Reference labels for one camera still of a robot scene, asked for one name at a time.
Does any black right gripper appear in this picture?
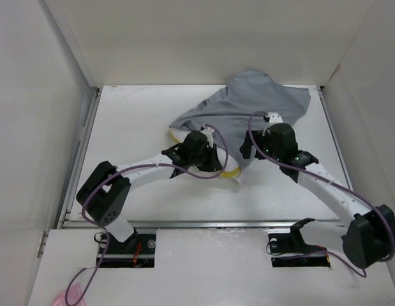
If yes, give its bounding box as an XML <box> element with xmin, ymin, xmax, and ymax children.
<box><xmin>239</xmin><ymin>130</ymin><xmax>282</xmax><ymax>162</ymax></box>

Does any white pillow with yellow edge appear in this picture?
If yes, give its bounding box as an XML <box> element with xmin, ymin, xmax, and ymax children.
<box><xmin>169</xmin><ymin>127</ymin><xmax>242</xmax><ymax>193</ymax></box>

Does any grey pillowcase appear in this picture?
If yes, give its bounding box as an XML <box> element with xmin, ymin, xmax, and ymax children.
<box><xmin>169</xmin><ymin>70</ymin><xmax>311</xmax><ymax>170</ymax></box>

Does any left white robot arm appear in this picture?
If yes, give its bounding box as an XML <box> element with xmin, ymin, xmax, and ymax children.
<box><xmin>76</xmin><ymin>126</ymin><xmax>228</xmax><ymax>253</ymax></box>

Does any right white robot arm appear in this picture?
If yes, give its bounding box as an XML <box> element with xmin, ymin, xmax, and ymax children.
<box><xmin>240</xmin><ymin>123</ymin><xmax>395</xmax><ymax>269</ymax></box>

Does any pink plastic bag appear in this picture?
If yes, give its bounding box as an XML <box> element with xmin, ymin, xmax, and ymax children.
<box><xmin>51</xmin><ymin>284</ymin><xmax>85</xmax><ymax>306</ymax></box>

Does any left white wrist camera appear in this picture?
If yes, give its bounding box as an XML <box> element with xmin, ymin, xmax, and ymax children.
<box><xmin>200</xmin><ymin>124</ymin><xmax>216</xmax><ymax>148</ymax></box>

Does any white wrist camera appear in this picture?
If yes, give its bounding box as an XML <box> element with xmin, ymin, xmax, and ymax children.
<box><xmin>262</xmin><ymin>112</ymin><xmax>283</xmax><ymax>136</ymax></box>
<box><xmin>200</xmin><ymin>124</ymin><xmax>216</xmax><ymax>148</ymax></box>

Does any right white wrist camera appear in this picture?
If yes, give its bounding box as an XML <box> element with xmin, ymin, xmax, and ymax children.
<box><xmin>262</xmin><ymin>112</ymin><xmax>283</xmax><ymax>136</ymax></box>

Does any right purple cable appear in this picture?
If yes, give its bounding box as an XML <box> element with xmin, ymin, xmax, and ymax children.
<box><xmin>248</xmin><ymin>110</ymin><xmax>395</xmax><ymax>279</ymax></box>

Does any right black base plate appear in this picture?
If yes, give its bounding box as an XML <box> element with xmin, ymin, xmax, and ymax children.
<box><xmin>267</xmin><ymin>233</ymin><xmax>331</xmax><ymax>268</ymax></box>

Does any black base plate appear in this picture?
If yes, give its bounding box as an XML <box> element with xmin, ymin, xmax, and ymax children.
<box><xmin>93</xmin><ymin>232</ymin><xmax>156</xmax><ymax>268</ymax></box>
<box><xmin>267</xmin><ymin>233</ymin><xmax>331</xmax><ymax>268</ymax></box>

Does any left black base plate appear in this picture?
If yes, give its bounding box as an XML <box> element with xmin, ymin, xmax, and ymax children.
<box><xmin>93</xmin><ymin>232</ymin><xmax>156</xmax><ymax>268</ymax></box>

